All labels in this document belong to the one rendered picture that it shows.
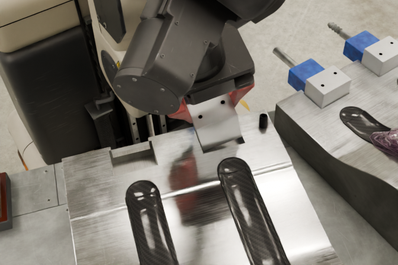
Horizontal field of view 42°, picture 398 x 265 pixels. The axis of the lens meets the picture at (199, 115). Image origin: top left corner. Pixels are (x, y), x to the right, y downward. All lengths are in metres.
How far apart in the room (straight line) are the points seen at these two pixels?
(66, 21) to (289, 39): 1.22
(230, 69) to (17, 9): 0.64
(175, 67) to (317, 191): 0.37
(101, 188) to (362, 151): 0.32
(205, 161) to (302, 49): 1.55
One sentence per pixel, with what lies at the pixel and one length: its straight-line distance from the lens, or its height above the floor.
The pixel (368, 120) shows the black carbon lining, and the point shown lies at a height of 0.85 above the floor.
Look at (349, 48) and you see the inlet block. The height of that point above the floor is 0.86.
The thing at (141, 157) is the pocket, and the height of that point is 0.86.
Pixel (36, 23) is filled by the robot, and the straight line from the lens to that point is 1.11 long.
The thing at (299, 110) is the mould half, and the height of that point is 0.86.
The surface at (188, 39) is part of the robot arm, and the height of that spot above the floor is 1.12.
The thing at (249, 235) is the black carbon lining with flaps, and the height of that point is 0.88.
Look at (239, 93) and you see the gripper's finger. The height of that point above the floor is 0.99.
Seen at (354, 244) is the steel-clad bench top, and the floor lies 0.80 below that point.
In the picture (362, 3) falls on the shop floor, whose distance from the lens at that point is 2.41.
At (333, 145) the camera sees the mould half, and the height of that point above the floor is 0.86.
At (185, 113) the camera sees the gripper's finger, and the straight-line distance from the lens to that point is 0.54.
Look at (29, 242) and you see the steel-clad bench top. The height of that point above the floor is 0.80.
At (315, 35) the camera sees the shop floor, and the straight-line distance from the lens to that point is 2.20.
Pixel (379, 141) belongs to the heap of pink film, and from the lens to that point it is 0.68.
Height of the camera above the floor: 1.38
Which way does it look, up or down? 48 degrees down
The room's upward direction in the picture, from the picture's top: 4 degrees counter-clockwise
